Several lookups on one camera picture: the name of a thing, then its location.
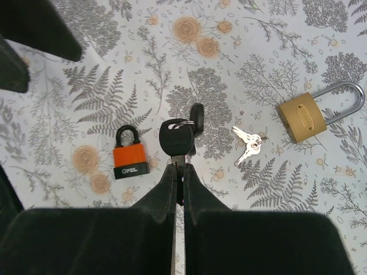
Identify black headed keys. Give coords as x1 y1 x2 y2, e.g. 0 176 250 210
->
159 103 204 206

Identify floral patterned mat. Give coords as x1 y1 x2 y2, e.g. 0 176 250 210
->
1 1 366 274

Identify orange black padlock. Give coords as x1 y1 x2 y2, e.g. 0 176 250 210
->
112 125 150 179

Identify brass padlock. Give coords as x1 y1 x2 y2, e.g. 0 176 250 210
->
278 81 366 143

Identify silver keys on ring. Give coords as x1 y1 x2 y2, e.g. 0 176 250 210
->
232 126 268 167

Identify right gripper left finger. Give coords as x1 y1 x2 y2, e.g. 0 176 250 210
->
1 165 177 274

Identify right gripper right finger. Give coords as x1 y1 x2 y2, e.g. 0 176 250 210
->
183 164 353 274

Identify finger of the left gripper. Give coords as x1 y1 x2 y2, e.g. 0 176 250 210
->
0 37 30 93
1 0 82 61

